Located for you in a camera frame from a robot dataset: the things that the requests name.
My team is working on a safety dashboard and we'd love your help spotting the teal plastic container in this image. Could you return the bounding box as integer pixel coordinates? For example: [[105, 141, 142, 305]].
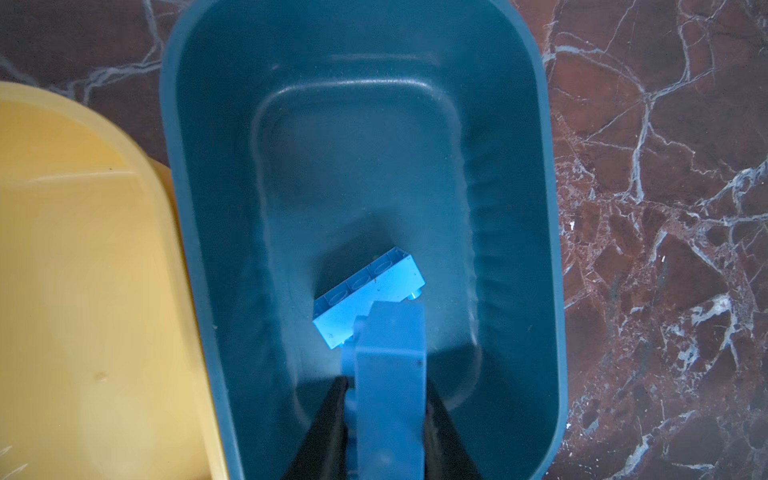
[[159, 1, 568, 479]]

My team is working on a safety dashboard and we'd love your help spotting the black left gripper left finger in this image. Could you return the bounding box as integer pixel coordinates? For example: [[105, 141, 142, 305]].
[[282, 376, 349, 480]]

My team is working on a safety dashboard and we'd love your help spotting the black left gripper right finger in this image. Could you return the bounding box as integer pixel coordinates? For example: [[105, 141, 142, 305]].
[[423, 383, 480, 479]]

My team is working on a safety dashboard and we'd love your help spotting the yellow plastic container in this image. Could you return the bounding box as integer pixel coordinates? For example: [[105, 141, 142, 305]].
[[1, 82, 228, 479]]

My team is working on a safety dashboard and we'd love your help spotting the blue lego brick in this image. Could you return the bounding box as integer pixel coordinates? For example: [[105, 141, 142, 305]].
[[313, 247, 426, 350], [342, 301, 427, 479]]

